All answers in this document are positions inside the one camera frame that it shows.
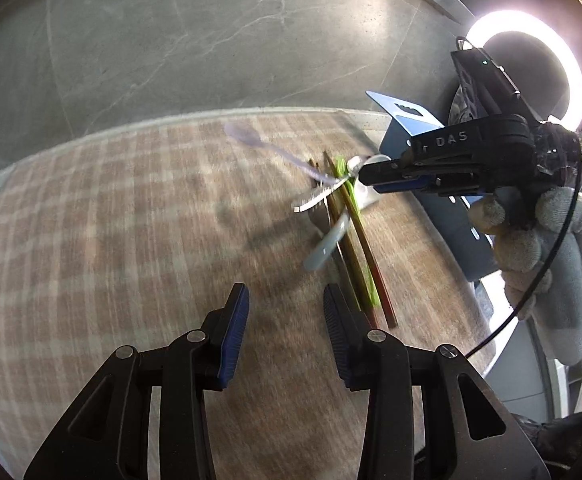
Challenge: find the blue plastic utensil basket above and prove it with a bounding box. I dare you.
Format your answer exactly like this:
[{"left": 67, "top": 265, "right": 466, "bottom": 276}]
[{"left": 366, "top": 91, "right": 504, "bottom": 283}]

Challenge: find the clear plastic spoon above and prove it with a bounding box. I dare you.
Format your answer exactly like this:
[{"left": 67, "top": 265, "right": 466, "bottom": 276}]
[{"left": 223, "top": 121, "right": 324, "bottom": 181}]

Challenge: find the white ring light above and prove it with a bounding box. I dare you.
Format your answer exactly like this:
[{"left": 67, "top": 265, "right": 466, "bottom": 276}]
[{"left": 464, "top": 10, "right": 582, "bottom": 131}]

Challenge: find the metal fork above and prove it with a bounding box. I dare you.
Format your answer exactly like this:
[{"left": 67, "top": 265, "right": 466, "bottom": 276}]
[{"left": 307, "top": 207, "right": 367, "bottom": 313}]

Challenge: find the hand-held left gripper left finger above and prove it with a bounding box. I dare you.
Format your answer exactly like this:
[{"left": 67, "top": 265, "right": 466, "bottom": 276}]
[{"left": 23, "top": 282, "right": 250, "bottom": 480}]

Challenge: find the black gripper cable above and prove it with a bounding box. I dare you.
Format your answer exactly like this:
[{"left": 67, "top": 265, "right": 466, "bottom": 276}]
[{"left": 466, "top": 150, "right": 582, "bottom": 359}]

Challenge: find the white plastic spoon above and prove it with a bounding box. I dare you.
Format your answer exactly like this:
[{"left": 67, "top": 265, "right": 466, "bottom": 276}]
[{"left": 345, "top": 154, "right": 389, "bottom": 211}]

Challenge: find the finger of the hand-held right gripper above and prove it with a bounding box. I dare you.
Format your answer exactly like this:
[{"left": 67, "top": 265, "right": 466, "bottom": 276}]
[
  {"left": 372, "top": 180, "right": 484, "bottom": 201},
  {"left": 358, "top": 152, "right": 477, "bottom": 185}
]

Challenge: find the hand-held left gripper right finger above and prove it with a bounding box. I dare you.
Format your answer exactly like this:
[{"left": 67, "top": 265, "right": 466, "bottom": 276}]
[{"left": 322, "top": 284, "right": 552, "bottom": 480}]

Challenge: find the plaid tablecloth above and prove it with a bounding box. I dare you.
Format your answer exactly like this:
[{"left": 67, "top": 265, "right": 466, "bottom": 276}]
[{"left": 0, "top": 110, "right": 497, "bottom": 480}]

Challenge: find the wooden chopstick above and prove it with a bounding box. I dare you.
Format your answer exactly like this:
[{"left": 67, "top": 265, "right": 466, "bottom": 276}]
[
  {"left": 309, "top": 159, "right": 378, "bottom": 329},
  {"left": 322, "top": 151, "right": 398, "bottom": 330}
]

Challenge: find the person's right hand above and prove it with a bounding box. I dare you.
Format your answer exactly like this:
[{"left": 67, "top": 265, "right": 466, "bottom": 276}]
[{"left": 468, "top": 185, "right": 582, "bottom": 366}]

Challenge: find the green plastic chopstick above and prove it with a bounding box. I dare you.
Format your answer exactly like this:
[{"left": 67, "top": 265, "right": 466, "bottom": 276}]
[{"left": 333, "top": 156, "right": 380, "bottom": 308}]

